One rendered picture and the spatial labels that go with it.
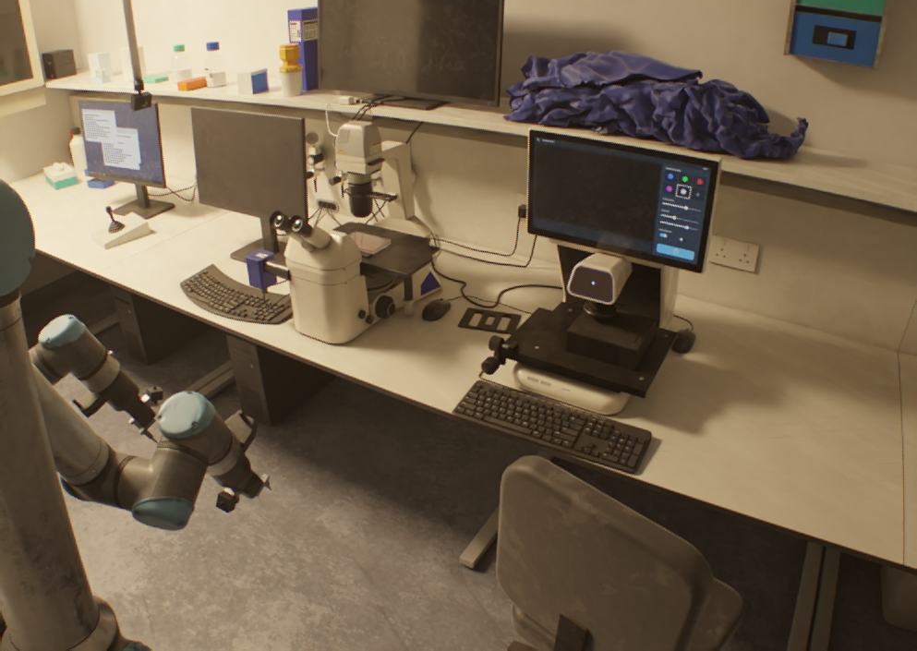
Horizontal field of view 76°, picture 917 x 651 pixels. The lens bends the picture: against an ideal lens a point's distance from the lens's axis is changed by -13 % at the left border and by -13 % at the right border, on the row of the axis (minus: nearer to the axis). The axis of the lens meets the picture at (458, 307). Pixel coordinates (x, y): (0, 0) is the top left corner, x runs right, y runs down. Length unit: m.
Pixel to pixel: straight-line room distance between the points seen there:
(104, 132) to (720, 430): 2.59
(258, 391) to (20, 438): 2.00
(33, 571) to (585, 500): 0.76
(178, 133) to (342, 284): 1.82
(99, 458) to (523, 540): 0.72
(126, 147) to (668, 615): 2.59
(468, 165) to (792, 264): 1.10
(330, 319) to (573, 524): 0.95
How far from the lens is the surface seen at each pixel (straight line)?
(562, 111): 1.89
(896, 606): 2.34
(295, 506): 2.43
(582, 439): 1.48
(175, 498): 1.08
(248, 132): 2.21
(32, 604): 0.87
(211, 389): 3.01
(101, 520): 2.61
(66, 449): 1.06
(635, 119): 1.80
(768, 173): 1.73
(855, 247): 2.03
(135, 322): 3.26
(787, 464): 1.57
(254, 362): 2.61
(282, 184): 2.14
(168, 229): 2.81
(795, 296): 2.10
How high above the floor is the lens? 1.71
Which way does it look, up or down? 29 degrees down
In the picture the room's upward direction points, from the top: straight up
